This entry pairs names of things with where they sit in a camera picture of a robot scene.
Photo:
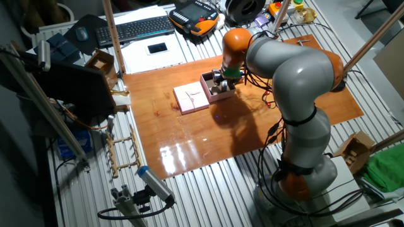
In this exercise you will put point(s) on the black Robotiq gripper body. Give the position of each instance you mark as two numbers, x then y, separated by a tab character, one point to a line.
232	80

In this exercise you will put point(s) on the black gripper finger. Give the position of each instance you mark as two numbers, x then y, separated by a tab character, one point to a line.
218	87
231	89

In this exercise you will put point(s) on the pink gift box lid ribbon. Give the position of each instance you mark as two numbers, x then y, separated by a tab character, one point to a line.
191	97

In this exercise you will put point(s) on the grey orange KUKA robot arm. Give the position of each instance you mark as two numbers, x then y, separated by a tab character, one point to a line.
300	72

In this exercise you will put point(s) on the pink gift box base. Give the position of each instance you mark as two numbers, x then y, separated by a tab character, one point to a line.
217	97

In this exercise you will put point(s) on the small purple box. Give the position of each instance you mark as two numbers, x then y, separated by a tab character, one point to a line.
262	19

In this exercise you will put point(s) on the yellow emergency stop box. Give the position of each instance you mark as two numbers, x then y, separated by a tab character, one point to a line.
274	9

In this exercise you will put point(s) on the green push button box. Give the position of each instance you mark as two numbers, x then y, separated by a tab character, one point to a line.
298	3

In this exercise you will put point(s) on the small open cardboard box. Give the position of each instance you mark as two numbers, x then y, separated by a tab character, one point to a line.
101	64

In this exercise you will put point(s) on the cardboard box wooden blocks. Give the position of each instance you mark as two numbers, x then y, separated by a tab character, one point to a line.
355	151

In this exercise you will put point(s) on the dark blue gift box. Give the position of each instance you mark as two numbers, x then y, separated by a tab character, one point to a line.
60	47

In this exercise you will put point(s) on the beige paper card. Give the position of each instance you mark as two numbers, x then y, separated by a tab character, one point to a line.
213	91

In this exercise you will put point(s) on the glossy wooden board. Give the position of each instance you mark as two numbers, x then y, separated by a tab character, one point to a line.
189	132

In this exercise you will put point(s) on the white paper pad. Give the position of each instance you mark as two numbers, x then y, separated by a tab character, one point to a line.
164	64

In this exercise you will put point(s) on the black filament spool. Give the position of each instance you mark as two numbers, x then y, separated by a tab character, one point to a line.
243	9

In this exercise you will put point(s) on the white smartphone black screen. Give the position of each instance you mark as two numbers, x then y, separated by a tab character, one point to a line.
157	48

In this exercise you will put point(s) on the black orange teach pendant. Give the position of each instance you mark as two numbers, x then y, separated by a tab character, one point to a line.
192	12

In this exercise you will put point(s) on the wooden pole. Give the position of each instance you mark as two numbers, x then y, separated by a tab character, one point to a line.
113	34
388	141
375	36
281	14

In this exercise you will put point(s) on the gold foil white package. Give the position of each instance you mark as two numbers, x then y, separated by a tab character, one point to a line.
121	100

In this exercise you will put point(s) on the golden foil ornament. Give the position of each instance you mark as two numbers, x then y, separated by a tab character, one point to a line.
305	15

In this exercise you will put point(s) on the black computer keyboard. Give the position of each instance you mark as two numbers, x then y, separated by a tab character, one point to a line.
135	30

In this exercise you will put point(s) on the white paper sheet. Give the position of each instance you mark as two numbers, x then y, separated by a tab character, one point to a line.
139	14

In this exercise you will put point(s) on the small silver metal cylinder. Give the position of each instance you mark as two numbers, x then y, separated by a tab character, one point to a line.
110	123

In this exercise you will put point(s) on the small wooden rack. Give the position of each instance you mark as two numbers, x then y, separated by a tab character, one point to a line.
112	151

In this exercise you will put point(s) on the black monitor panel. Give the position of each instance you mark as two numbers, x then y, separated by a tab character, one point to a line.
75	88

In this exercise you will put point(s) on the dark computer mouse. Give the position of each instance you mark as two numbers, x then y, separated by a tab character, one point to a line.
81	33

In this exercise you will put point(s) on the black mouse pad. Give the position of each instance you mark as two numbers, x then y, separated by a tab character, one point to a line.
71	42

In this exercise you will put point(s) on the blue plastic packet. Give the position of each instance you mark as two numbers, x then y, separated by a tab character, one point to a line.
74	145

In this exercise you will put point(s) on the black chair base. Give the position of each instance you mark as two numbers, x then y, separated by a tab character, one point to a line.
369	8

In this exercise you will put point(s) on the beige cardboard panel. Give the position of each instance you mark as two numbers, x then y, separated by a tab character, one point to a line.
391	69

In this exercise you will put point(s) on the white round bin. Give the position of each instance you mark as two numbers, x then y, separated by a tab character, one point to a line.
67	11

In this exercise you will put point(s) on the green cloth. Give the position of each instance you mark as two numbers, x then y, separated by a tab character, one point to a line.
385	170

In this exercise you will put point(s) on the long aluminium bar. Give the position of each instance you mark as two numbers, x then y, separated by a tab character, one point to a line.
41	104

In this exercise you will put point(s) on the green gripper mount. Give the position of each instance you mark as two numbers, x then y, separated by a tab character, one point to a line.
232	73

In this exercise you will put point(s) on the silver camera blue cap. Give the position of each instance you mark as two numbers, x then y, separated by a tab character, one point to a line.
156	184

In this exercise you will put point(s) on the black camera bracket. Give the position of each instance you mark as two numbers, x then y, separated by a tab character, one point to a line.
142	198

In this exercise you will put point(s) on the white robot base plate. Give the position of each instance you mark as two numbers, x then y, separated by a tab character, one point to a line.
344	179

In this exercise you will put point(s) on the aluminium profile post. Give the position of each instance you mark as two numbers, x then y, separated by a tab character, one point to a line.
126	205

